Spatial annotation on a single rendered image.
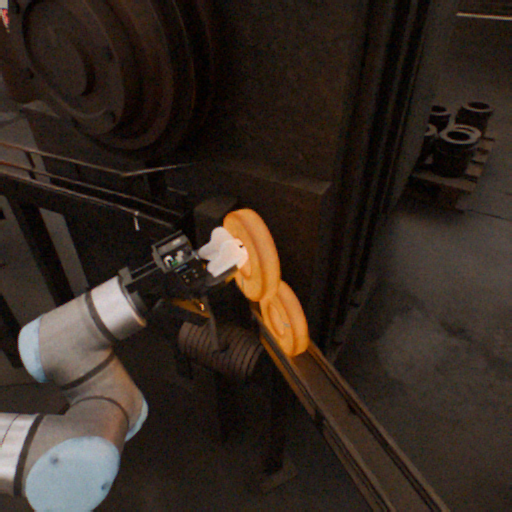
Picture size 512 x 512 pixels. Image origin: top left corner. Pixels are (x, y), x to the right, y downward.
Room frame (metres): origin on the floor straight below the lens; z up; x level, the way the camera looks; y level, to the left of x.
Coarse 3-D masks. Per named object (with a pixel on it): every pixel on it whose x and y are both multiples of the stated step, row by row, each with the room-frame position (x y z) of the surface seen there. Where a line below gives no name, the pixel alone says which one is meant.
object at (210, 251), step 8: (216, 232) 0.54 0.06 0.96; (224, 232) 0.54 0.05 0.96; (216, 240) 0.54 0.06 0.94; (224, 240) 0.54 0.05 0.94; (200, 248) 0.53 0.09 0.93; (208, 248) 0.53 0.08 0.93; (216, 248) 0.54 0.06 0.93; (200, 256) 0.53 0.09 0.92; (208, 256) 0.53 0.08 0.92; (216, 256) 0.53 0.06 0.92
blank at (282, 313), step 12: (288, 288) 0.59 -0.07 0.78; (264, 300) 0.62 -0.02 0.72; (276, 300) 0.57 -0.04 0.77; (288, 300) 0.56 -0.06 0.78; (264, 312) 0.62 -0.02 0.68; (276, 312) 0.61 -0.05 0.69; (288, 312) 0.54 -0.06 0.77; (300, 312) 0.54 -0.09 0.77; (276, 324) 0.59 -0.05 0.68; (288, 324) 0.53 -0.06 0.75; (300, 324) 0.52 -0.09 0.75; (276, 336) 0.56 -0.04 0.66; (288, 336) 0.52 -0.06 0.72; (300, 336) 0.51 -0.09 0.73; (288, 348) 0.52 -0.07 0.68; (300, 348) 0.51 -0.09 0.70
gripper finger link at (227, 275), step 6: (228, 270) 0.49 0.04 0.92; (234, 270) 0.50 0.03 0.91; (210, 276) 0.49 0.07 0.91; (216, 276) 0.48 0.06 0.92; (222, 276) 0.49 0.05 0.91; (228, 276) 0.49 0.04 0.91; (210, 282) 0.47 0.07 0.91; (216, 282) 0.47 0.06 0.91; (222, 282) 0.48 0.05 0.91; (204, 288) 0.47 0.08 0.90; (210, 288) 0.47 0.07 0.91; (216, 288) 0.47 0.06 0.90; (204, 294) 0.46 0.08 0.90
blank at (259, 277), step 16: (224, 224) 0.60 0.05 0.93; (240, 224) 0.54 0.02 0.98; (256, 224) 0.53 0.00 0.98; (240, 240) 0.54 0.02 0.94; (256, 240) 0.50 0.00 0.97; (256, 256) 0.49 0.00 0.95; (272, 256) 0.49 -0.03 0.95; (240, 272) 0.54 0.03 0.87; (256, 272) 0.49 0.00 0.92; (272, 272) 0.48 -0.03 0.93; (256, 288) 0.49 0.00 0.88; (272, 288) 0.48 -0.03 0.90
